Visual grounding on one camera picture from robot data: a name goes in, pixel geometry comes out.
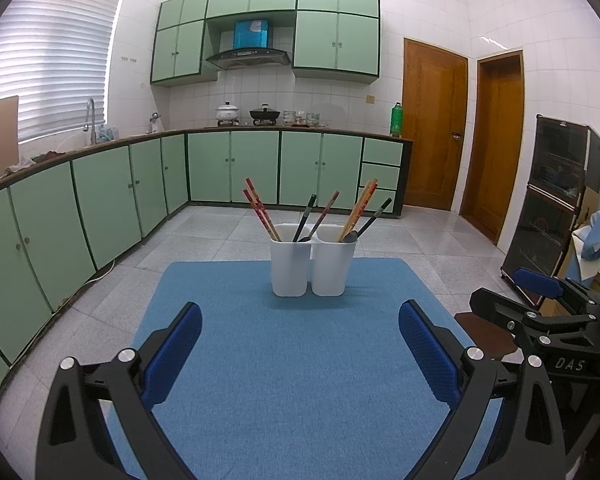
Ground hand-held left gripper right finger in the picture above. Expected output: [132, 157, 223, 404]
[398, 300, 567, 480]

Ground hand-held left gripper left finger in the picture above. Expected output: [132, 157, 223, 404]
[36, 302, 203, 480]

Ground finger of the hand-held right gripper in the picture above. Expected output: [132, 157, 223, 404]
[512, 267, 600, 316]
[469, 287, 598, 334]

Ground white two-compartment utensil holder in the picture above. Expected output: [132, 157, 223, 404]
[270, 223, 357, 297]

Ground red patterned bamboo chopstick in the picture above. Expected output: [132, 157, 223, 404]
[311, 190, 341, 240]
[243, 189, 278, 242]
[245, 176, 282, 242]

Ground plain bamboo chopstick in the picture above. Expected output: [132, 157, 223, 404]
[336, 177, 379, 242]

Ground brown stool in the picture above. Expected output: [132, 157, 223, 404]
[452, 310, 523, 361]

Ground pale blue cloth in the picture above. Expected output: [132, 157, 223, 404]
[577, 207, 600, 263]

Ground black glass-door cabinet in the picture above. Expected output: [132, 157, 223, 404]
[500, 113, 600, 306]

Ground cardboard box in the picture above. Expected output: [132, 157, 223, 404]
[555, 186, 600, 306]

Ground blue table mat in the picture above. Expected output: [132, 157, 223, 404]
[102, 258, 503, 480]

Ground plain wooden door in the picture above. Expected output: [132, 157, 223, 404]
[459, 49, 526, 247]

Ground crumpled cloth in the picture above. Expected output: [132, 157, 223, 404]
[5, 150, 66, 173]

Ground white cooking pot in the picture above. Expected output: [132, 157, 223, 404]
[215, 101, 241, 127]

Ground black wok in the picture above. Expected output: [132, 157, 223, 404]
[249, 104, 282, 126]

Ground metal sink faucet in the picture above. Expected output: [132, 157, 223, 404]
[83, 97, 98, 146]

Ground cluster of small jars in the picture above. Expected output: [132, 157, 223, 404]
[281, 109, 329, 127]

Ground range hood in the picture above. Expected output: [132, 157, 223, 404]
[205, 18, 291, 71]

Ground white window blind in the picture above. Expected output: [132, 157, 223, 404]
[0, 0, 124, 143]

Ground white floor cable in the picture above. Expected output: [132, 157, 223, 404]
[82, 259, 117, 286]

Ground wooden door with handle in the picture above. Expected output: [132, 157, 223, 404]
[401, 37, 469, 212]

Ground green upper wall cabinets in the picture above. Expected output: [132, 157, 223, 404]
[150, 0, 382, 88]

